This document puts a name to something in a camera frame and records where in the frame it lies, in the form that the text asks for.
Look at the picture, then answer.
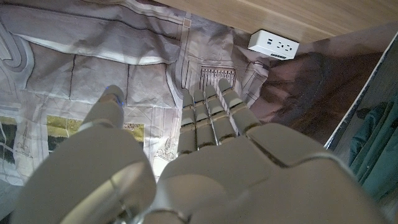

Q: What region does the teal green garment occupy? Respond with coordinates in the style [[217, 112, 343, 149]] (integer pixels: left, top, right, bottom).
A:
[[348, 99, 398, 200]]

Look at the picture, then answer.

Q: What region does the white power strip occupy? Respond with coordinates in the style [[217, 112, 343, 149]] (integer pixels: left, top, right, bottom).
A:
[[248, 29, 300, 60]]

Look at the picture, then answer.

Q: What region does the printed sofa backdrop cloth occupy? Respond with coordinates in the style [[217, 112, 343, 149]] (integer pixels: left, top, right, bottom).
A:
[[0, 0, 398, 187]]

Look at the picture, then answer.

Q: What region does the white partition frame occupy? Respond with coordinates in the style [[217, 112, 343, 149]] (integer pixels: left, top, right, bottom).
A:
[[323, 34, 398, 150]]

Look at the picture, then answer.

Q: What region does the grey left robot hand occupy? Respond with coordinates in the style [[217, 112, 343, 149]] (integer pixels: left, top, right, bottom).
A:
[[11, 78, 389, 224]]

